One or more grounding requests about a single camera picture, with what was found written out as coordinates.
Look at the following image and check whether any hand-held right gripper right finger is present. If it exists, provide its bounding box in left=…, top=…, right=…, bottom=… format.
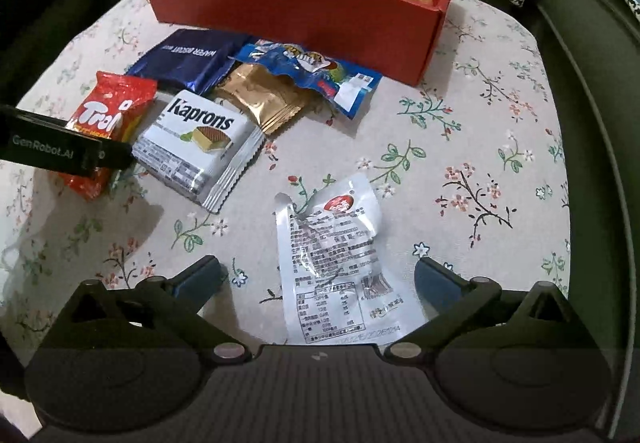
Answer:
left=384, top=257, right=581, bottom=362

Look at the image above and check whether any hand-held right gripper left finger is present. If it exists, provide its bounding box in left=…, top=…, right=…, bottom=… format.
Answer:
left=65, top=255, right=249, bottom=365

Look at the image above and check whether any red gummy candy packet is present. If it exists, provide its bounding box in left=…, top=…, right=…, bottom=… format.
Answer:
left=59, top=71, right=158, bottom=201

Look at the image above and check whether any clear white printed packet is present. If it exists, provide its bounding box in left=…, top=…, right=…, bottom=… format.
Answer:
left=275, top=173, right=431, bottom=346

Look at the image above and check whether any white silver wafer packet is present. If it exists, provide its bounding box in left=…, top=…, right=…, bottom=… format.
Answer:
left=131, top=89, right=266, bottom=214

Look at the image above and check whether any dark blue wafer packet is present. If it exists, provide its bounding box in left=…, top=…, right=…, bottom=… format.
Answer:
left=125, top=29, right=253, bottom=96

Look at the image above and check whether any gold snack packet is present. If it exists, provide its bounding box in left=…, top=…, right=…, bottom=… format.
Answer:
left=210, top=63, right=306, bottom=136

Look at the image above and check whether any blue sausage packet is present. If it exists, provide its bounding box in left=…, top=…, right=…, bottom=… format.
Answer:
left=234, top=40, right=383, bottom=120

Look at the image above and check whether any red cardboard box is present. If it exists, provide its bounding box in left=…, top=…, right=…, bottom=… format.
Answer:
left=139, top=0, right=463, bottom=88

